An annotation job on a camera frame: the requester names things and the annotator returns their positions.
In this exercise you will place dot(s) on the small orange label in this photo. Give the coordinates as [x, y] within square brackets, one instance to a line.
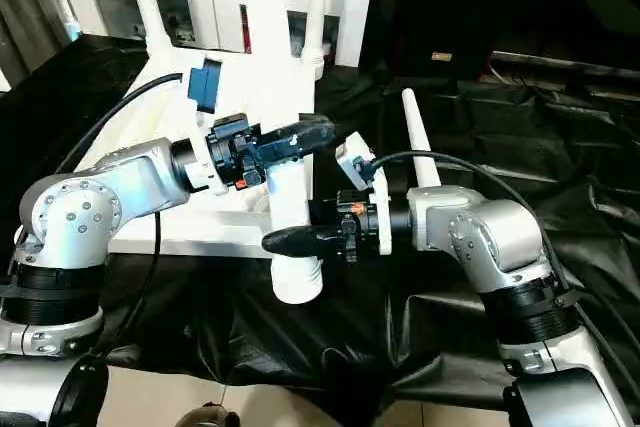
[442, 55]

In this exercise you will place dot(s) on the black plastic mat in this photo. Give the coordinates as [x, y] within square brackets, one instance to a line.
[330, 347]

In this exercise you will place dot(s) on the white plastic table top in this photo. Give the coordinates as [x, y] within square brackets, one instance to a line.
[170, 97]

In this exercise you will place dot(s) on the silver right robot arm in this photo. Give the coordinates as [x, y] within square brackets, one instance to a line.
[500, 247]

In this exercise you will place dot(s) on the grey curtain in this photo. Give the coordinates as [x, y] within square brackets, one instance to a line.
[30, 7]

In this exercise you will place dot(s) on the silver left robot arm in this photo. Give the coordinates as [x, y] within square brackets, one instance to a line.
[90, 217]

